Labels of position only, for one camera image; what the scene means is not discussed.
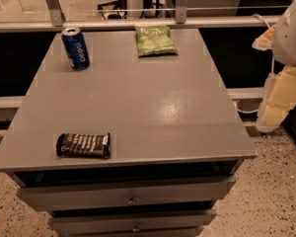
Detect metal bracket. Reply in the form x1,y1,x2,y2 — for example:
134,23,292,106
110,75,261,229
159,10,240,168
176,0,188,24
45,0,65,27

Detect grey drawer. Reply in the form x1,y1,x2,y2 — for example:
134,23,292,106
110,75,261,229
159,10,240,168
50,209,216,235
17,176,236,211

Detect upper drawer knob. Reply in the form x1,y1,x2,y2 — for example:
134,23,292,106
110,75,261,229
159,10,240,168
127,196,137,205

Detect left metal bracket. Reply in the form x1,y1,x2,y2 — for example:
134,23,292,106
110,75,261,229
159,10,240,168
45,0,65,27

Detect green chip bag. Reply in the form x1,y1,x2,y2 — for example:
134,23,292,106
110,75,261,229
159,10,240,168
135,25,178,57

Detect black snack packet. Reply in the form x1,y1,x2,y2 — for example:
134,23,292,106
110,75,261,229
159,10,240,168
56,133,111,159

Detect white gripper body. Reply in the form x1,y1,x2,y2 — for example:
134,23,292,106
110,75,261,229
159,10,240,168
272,0,296,67

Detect blue pepsi can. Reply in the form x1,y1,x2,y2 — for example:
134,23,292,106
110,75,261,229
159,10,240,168
61,28,90,70

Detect middle metal bracket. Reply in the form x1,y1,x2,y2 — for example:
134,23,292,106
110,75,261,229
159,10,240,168
176,0,188,24

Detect white cable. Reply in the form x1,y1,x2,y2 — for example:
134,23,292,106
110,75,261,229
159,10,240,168
251,13,274,81

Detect drawer knob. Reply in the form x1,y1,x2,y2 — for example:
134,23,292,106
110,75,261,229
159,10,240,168
131,224,141,233
127,196,137,205

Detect upper grey drawer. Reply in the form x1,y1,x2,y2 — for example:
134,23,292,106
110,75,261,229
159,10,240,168
17,176,236,211

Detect lower grey drawer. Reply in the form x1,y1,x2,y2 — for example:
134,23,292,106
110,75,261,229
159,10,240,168
50,209,216,235

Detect grey drawer cabinet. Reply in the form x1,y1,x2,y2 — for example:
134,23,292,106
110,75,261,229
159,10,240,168
0,30,256,237

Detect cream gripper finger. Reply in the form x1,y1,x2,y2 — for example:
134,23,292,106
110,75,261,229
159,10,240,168
256,66,296,132
252,25,275,51

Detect metal railing bar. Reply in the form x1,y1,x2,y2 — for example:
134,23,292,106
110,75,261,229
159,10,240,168
0,16,279,33

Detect lower drawer knob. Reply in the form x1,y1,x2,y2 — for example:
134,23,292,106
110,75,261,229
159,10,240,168
131,224,141,233

